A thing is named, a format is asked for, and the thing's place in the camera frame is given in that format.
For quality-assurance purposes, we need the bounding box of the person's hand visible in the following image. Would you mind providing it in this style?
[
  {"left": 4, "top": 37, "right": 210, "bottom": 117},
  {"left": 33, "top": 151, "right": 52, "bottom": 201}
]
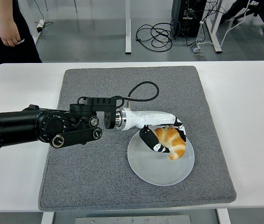
[{"left": 0, "top": 18, "right": 22, "bottom": 47}]

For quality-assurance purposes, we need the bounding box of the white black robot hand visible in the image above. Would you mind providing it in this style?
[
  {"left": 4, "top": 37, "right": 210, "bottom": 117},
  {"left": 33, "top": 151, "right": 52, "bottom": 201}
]
[{"left": 123, "top": 108, "right": 188, "bottom": 154}]

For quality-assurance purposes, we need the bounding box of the golden croissant bread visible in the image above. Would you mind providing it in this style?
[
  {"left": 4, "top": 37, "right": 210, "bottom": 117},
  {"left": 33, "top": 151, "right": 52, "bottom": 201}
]
[{"left": 152, "top": 125, "right": 186, "bottom": 161}]

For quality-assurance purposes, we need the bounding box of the pale grey round plate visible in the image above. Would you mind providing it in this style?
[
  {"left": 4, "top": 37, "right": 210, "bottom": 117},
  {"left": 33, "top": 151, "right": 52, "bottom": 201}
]
[{"left": 127, "top": 127, "right": 195, "bottom": 186}]

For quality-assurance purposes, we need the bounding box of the grey metal plate with screws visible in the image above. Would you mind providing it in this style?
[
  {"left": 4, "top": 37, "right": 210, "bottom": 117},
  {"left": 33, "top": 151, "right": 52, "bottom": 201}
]
[{"left": 75, "top": 215, "right": 193, "bottom": 224}]

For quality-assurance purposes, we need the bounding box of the white power strip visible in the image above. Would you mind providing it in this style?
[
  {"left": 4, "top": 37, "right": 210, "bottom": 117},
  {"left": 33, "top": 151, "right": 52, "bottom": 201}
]
[{"left": 36, "top": 19, "right": 46, "bottom": 33}]

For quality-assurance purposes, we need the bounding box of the grey floor socket box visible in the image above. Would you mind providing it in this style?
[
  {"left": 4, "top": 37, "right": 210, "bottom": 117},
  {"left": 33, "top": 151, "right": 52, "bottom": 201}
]
[{"left": 190, "top": 43, "right": 205, "bottom": 56}]

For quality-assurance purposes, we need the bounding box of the grey fabric mat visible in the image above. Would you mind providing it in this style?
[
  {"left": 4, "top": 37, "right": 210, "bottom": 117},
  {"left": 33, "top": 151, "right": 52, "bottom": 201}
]
[{"left": 38, "top": 65, "right": 237, "bottom": 210}]

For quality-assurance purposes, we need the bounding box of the white desk leg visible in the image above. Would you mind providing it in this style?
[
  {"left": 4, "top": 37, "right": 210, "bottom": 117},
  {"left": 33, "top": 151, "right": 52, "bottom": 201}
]
[
  {"left": 124, "top": 0, "right": 132, "bottom": 55},
  {"left": 205, "top": 0, "right": 223, "bottom": 53}
]

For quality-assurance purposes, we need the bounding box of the black computer tower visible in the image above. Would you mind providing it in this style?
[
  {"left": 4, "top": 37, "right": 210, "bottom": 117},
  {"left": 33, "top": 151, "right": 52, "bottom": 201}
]
[{"left": 171, "top": 0, "right": 207, "bottom": 38}]

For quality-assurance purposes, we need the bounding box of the white table leg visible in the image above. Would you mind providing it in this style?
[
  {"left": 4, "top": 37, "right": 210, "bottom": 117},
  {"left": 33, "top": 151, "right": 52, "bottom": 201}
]
[
  {"left": 216, "top": 208, "right": 231, "bottom": 224},
  {"left": 40, "top": 211, "right": 55, "bottom": 224}
]

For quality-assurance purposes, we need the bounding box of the black office chair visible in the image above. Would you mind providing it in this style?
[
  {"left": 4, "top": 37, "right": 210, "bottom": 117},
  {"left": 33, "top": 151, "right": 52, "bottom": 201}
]
[{"left": 219, "top": 0, "right": 264, "bottom": 36}]

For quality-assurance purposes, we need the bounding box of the black coiled floor cable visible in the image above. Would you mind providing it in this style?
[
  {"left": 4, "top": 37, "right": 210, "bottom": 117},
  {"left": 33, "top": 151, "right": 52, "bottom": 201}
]
[{"left": 136, "top": 22, "right": 177, "bottom": 52}]

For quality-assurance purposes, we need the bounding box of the white floor cable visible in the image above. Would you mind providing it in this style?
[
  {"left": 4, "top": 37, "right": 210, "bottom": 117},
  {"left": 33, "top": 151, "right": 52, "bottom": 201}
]
[{"left": 196, "top": 0, "right": 251, "bottom": 47}]

